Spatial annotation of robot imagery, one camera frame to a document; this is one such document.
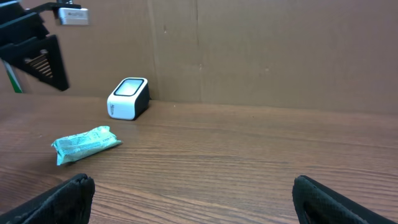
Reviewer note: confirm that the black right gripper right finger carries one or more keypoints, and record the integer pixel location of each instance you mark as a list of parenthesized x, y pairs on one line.
[(315, 203)]

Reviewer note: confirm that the mint green wipes packet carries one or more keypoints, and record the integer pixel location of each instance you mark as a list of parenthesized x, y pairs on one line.
[(79, 146)]

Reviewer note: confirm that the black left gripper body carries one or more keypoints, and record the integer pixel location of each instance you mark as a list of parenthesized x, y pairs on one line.
[(27, 44)]

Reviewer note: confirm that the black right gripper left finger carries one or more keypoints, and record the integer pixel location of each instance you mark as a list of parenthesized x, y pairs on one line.
[(67, 203)]

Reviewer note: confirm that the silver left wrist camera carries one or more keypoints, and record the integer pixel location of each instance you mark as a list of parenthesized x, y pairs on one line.
[(73, 17)]

